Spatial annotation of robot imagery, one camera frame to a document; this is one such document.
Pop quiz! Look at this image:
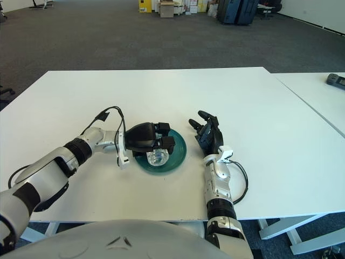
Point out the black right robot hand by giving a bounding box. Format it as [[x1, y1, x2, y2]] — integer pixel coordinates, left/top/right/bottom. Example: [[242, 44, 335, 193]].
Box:
[[188, 110, 225, 157]]

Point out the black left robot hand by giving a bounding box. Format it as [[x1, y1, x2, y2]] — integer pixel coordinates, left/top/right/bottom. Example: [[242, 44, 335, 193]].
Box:
[[124, 121, 176, 158]]

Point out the clear plastic water bottle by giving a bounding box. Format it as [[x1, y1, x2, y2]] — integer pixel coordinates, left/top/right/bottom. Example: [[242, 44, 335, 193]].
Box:
[[146, 148, 170, 167]]

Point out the teal round plate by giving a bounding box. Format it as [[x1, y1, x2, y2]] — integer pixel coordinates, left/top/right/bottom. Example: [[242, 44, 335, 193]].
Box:
[[134, 128, 188, 176]]

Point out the white right wrist connector housing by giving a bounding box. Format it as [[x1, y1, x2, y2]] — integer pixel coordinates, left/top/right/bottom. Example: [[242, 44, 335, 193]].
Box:
[[218, 145, 234, 162]]

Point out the white wrist connector housing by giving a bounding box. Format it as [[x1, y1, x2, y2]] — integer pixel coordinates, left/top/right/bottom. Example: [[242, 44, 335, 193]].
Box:
[[218, 145, 234, 162], [116, 130, 130, 170]]

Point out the white left wrist connector housing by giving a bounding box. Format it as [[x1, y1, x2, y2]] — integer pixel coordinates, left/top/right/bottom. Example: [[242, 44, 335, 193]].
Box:
[[116, 130, 130, 170]]

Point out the grey robot torso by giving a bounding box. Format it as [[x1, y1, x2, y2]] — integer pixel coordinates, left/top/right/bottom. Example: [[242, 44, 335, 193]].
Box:
[[0, 219, 222, 259]]

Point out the black suitcase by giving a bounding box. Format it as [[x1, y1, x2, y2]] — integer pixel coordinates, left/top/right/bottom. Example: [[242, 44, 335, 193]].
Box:
[[217, 0, 240, 25]]

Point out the dark blue suitcase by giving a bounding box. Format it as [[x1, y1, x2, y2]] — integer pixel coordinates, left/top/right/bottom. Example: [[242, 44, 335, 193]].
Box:
[[236, 0, 259, 26]]

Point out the stack of white boxes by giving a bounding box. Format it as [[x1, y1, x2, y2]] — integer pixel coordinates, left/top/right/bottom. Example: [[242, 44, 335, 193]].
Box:
[[187, 0, 208, 13]]

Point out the dark handheld device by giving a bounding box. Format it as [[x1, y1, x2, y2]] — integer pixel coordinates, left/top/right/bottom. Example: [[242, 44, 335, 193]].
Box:
[[326, 72, 345, 90]]

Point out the dark chair with white seat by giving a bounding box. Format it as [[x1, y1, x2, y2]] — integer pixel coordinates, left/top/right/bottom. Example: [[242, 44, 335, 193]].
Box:
[[257, 2, 282, 19]]

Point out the black office chair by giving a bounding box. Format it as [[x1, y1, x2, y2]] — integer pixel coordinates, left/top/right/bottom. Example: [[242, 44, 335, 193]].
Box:
[[0, 85, 16, 102]]

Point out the black stand base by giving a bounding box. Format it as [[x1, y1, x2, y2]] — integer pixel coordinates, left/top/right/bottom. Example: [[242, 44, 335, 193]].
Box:
[[29, 0, 54, 9]]

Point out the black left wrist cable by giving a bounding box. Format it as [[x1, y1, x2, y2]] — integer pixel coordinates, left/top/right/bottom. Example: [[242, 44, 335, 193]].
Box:
[[80, 106, 127, 152]]

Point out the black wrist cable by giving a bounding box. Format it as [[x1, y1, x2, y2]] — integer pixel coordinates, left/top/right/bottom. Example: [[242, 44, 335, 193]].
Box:
[[80, 106, 127, 152], [229, 160, 249, 205]]

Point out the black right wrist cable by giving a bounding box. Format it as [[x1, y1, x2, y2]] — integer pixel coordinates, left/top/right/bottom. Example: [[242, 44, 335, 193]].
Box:
[[229, 160, 249, 205]]

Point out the black left shoulder cable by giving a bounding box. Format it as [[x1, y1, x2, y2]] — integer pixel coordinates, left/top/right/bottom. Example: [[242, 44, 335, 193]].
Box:
[[8, 164, 32, 189]]

